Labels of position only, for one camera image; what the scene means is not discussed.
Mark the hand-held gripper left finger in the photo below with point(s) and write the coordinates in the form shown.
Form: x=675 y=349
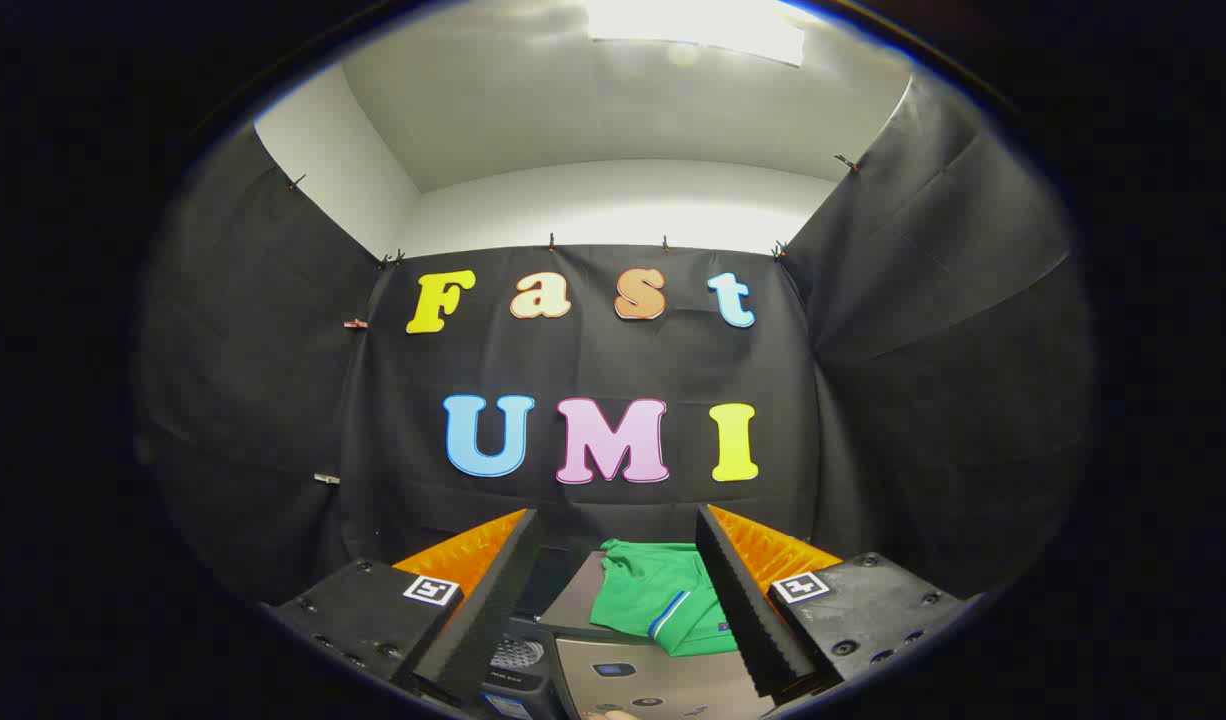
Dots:
x=478 y=620

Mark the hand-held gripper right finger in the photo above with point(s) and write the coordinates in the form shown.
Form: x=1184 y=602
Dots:
x=748 y=620

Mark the grey washing machine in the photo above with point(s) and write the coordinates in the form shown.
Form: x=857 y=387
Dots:
x=518 y=655

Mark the transparent washing machine lid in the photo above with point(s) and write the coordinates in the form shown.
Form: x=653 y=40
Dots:
x=545 y=585

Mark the green polo shirt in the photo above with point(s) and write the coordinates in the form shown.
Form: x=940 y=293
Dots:
x=643 y=600

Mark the grey box-shaped appliance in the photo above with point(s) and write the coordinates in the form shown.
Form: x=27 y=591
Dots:
x=663 y=685

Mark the black backdrop cloth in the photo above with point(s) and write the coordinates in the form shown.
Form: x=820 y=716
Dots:
x=923 y=350

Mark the ceiling light panel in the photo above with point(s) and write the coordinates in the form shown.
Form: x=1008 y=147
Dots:
x=693 y=30

